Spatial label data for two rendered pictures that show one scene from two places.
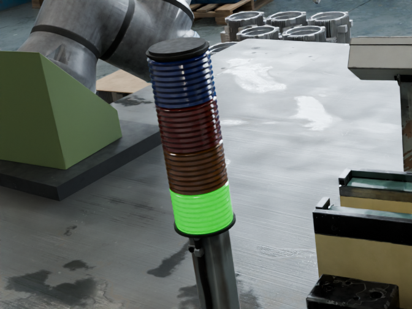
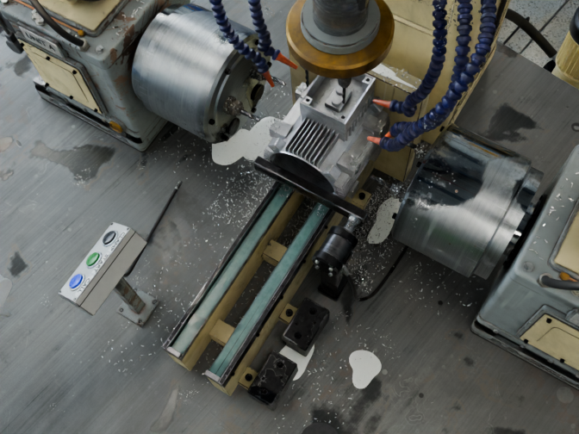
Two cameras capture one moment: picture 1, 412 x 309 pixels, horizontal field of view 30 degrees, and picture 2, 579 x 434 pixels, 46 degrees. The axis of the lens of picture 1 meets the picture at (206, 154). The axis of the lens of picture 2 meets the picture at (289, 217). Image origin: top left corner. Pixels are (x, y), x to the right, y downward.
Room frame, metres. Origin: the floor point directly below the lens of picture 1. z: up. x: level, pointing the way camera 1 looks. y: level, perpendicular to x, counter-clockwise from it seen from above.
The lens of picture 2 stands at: (0.70, 0.11, 2.23)
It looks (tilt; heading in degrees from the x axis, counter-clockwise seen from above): 66 degrees down; 276
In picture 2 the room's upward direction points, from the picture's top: 6 degrees counter-clockwise
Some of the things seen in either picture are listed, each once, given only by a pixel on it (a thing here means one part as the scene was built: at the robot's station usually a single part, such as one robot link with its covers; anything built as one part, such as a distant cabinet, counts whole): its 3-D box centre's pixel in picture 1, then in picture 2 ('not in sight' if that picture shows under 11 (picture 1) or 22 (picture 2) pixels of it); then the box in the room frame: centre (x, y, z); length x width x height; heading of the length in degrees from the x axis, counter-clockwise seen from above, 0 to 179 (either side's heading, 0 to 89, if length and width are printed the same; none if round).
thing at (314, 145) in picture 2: not in sight; (326, 140); (0.68, -0.61, 1.01); 0.20 x 0.19 x 0.19; 59
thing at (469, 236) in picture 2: not in sight; (477, 208); (0.39, -0.43, 1.04); 0.41 x 0.25 x 0.25; 149
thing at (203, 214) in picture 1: (202, 203); not in sight; (0.70, 0.01, 1.05); 0.06 x 0.06 x 0.04
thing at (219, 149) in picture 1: (195, 162); not in sight; (0.70, 0.01, 1.10); 0.06 x 0.06 x 0.04
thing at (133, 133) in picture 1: (64, 151); not in sight; (1.55, 0.30, 0.81); 0.32 x 0.32 x 0.03; 49
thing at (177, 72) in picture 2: not in sight; (184, 64); (0.98, -0.79, 1.04); 0.37 x 0.25 x 0.25; 149
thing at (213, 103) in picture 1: (189, 120); not in sight; (0.70, 0.01, 1.14); 0.06 x 0.06 x 0.04
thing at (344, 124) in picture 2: not in sight; (337, 100); (0.66, -0.64, 1.11); 0.12 x 0.11 x 0.07; 59
